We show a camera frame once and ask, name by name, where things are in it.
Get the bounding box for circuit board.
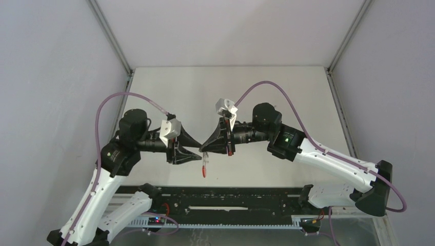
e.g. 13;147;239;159
147;217;166;226
300;219;321;227

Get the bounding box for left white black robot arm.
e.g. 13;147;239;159
47;109;201;245

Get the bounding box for right circuit board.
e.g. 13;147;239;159
300;219;321;227

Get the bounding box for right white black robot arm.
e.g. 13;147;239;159
199;99;392;217

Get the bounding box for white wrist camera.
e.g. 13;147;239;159
215;98;238;130
159;118;182;147

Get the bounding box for red grey keyring holder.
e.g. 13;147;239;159
202;152;209;178

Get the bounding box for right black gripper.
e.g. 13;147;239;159
200;117;271;157

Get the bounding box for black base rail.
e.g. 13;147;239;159
115;184;333;226

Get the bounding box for left circuit board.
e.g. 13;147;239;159
147;217;166;226

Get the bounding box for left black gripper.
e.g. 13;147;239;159
136;124;202;165

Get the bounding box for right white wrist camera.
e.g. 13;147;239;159
215;98;238;130

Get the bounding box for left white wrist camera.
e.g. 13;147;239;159
159;118;182;147

